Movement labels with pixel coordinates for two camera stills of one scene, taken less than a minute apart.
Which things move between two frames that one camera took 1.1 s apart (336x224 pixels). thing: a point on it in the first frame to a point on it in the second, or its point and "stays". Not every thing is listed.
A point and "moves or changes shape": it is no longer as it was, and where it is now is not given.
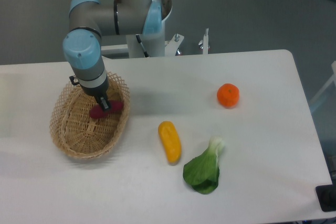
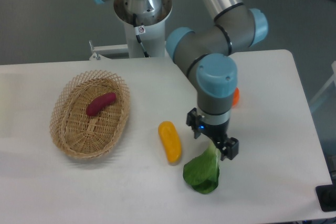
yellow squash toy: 171,141 stays
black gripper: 98,93 to 219,132
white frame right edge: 325,85 stays
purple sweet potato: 96,112 moves or changes shape
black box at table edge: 326,194 stays
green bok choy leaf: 202,171 stays
